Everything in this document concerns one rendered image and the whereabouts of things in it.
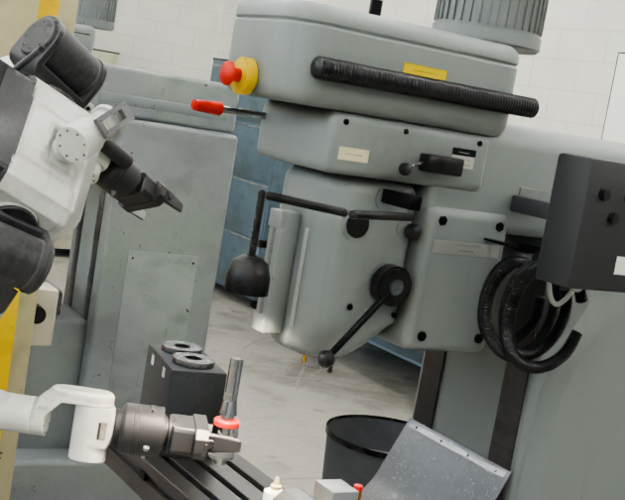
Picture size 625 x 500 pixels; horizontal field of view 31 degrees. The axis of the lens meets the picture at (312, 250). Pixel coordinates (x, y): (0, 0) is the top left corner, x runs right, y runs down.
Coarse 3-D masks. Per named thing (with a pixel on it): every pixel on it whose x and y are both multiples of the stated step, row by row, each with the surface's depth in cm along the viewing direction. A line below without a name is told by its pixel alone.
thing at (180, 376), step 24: (168, 360) 239; (192, 360) 237; (144, 384) 251; (168, 384) 233; (192, 384) 234; (216, 384) 236; (168, 408) 233; (192, 408) 235; (216, 408) 237; (168, 456) 235
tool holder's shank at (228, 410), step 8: (232, 360) 198; (240, 360) 198; (232, 368) 198; (240, 368) 198; (232, 376) 198; (240, 376) 199; (232, 384) 198; (224, 392) 200; (232, 392) 199; (224, 400) 199; (232, 400) 199; (224, 408) 199; (232, 408) 199; (224, 416) 199; (232, 416) 199
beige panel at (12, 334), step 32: (0, 0) 330; (32, 0) 334; (64, 0) 339; (0, 32) 331; (0, 320) 348; (32, 320) 354; (0, 352) 350; (0, 384) 352; (0, 448) 356; (0, 480) 358
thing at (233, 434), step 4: (212, 428) 200; (216, 428) 199; (220, 428) 198; (212, 432) 200; (216, 432) 199; (220, 432) 198; (224, 432) 198; (228, 432) 198; (232, 432) 199; (236, 432) 200; (224, 436) 198; (228, 436) 199; (232, 436) 199; (236, 436) 200; (208, 452) 200; (212, 452) 199; (216, 452) 199; (220, 452) 199; (224, 452) 199; (228, 452) 199; (232, 452) 200; (212, 456) 199; (216, 456) 199; (220, 456) 199; (224, 456) 199; (228, 456) 199; (232, 456) 200; (224, 460) 199; (228, 460) 200
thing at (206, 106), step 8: (192, 104) 190; (200, 104) 190; (208, 104) 191; (216, 104) 192; (208, 112) 191; (216, 112) 192; (224, 112) 193; (232, 112) 194; (240, 112) 195; (248, 112) 195; (256, 112) 196; (264, 112) 197
